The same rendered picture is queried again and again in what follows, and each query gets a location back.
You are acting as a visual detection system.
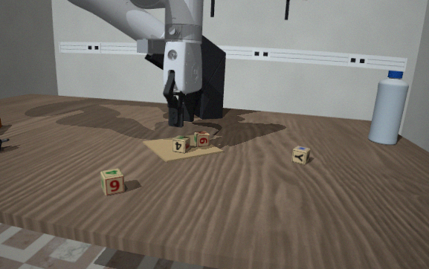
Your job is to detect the wooden toy block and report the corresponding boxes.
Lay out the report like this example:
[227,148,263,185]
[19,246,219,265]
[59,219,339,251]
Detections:
[100,169,125,195]
[172,135,190,153]

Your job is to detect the beige letter block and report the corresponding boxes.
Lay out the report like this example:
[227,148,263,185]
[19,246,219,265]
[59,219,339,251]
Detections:
[291,146,311,165]

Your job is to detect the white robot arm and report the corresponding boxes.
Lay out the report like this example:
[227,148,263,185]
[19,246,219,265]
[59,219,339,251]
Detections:
[68,0,204,56]

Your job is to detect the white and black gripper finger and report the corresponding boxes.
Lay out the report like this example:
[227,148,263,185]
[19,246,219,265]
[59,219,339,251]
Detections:
[182,92,196,122]
[163,70,184,128]

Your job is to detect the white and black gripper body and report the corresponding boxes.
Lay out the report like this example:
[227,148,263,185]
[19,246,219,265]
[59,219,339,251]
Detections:
[163,39,202,94]

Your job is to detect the beige toy block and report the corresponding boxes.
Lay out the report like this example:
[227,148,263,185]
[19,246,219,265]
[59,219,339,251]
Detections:
[194,131,210,147]

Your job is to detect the tan flat mat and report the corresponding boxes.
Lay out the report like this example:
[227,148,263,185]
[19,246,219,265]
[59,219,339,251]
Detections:
[143,135,223,163]

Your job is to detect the white plastic bottle with blue cap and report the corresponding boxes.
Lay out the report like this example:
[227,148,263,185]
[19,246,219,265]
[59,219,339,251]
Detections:
[368,71,409,145]

